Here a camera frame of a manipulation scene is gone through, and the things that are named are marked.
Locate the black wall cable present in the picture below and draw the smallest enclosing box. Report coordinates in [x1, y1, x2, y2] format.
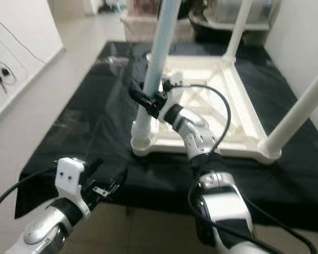
[0, 11, 49, 67]
[0, 58, 17, 97]

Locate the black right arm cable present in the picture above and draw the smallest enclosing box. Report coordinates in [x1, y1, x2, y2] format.
[177, 84, 318, 254]

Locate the black round pan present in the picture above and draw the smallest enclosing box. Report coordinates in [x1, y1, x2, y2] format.
[190, 16, 234, 44]

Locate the grey speckled ledge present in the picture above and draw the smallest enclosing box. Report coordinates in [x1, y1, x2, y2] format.
[122, 16, 196, 44]

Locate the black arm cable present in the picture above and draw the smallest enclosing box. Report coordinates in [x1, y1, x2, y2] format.
[0, 167, 59, 219]
[177, 84, 318, 254]

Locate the clear plastic container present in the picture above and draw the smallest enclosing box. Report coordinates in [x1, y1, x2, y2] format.
[206, 0, 279, 25]

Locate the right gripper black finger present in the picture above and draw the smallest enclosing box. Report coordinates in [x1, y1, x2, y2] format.
[128, 84, 155, 107]

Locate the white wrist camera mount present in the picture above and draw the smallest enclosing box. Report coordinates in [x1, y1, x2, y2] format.
[161, 71, 187, 120]
[54, 157, 92, 217]

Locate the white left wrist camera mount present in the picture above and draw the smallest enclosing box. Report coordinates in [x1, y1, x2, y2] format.
[54, 157, 92, 217]

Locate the black plastic bag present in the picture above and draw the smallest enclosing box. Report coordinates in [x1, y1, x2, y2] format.
[175, 0, 208, 24]

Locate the white plastic table top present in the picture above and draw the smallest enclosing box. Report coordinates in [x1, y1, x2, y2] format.
[130, 53, 284, 165]

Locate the mop with black base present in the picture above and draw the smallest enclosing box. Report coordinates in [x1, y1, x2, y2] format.
[99, 0, 120, 14]

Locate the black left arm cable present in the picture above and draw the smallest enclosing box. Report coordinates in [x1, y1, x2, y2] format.
[0, 167, 59, 219]

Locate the black tablecloth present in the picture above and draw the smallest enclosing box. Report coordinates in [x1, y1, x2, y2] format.
[15, 41, 318, 233]

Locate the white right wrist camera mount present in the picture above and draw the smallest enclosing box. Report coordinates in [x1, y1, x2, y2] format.
[161, 71, 187, 120]

